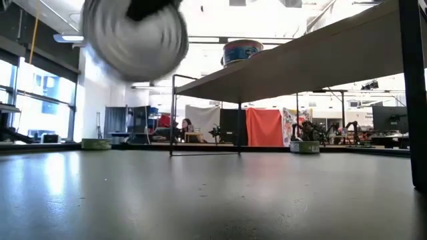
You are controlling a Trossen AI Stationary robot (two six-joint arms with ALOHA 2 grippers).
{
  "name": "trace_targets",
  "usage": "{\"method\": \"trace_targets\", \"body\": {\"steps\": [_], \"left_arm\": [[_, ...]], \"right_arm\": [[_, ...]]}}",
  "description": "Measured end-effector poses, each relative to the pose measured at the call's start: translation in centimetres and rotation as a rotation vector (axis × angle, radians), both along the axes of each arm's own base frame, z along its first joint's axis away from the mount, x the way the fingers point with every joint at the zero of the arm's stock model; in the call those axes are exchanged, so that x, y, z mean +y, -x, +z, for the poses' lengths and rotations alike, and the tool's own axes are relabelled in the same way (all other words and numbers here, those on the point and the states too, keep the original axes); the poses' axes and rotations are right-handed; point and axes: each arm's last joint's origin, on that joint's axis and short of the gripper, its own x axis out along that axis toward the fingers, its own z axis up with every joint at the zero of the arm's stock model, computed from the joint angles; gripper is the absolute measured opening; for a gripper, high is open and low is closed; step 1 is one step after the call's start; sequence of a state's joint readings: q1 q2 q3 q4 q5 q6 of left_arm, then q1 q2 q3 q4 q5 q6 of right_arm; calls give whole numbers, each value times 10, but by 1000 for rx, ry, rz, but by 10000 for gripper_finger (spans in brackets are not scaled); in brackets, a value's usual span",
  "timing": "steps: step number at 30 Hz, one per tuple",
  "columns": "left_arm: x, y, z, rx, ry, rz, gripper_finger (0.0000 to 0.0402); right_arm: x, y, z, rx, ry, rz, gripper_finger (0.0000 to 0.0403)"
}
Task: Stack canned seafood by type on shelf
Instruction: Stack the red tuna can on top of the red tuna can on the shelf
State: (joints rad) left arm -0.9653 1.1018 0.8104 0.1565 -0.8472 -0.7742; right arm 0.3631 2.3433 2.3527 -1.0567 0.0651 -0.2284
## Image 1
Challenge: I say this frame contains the red label seafood can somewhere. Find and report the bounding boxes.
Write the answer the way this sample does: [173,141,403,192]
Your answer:
[81,0,189,83]

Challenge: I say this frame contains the blue label seafood can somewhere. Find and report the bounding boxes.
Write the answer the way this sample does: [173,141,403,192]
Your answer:
[222,39,265,68]

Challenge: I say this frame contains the green label seafood can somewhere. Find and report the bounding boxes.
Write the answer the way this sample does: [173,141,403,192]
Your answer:
[289,140,321,155]
[81,138,113,151]

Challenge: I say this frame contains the wooden shelf with black legs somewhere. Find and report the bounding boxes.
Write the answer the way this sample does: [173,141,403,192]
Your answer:
[169,0,427,191]

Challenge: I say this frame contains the dark cabinet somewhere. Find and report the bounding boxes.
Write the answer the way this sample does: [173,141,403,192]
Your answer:
[132,105,151,135]

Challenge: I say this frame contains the red background object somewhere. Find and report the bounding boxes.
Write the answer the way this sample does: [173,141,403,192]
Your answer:
[157,114,171,129]

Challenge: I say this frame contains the grey blue curtain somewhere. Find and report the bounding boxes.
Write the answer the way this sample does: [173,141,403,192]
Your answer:
[103,106,128,136]

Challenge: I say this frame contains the white cloth sheet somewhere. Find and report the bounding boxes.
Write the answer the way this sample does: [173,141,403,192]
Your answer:
[185,105,222,143]

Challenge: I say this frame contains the person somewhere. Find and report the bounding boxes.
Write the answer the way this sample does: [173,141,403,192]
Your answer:
[178,117,193,143]

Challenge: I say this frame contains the small wooden table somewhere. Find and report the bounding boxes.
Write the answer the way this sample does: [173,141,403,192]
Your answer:
[183,131,205,143]

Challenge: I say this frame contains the black panel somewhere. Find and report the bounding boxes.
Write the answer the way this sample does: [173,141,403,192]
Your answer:
[220,108,248,147]

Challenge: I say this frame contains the large window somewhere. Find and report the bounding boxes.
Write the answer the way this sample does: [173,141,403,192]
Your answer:
[0,59,77,139]

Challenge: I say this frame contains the orange cloth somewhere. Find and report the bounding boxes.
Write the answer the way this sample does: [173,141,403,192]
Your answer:
[246,107,285,148]

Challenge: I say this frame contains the colourful patterned cloth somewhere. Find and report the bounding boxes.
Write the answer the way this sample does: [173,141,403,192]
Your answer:
[282,107,314,147]

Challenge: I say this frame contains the black ceiling spotlights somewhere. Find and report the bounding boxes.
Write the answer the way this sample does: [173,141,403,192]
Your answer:
[360,79,380,91]

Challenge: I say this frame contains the black computer monitor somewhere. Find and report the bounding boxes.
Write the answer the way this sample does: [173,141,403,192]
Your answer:
[372,105,408,134]

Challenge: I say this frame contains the yellow hanging strap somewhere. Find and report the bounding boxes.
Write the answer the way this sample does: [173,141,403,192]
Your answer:
[29,0,41,64]

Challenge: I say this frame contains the black metal frame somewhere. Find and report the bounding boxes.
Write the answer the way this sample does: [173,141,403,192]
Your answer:
[295,88,347,141]

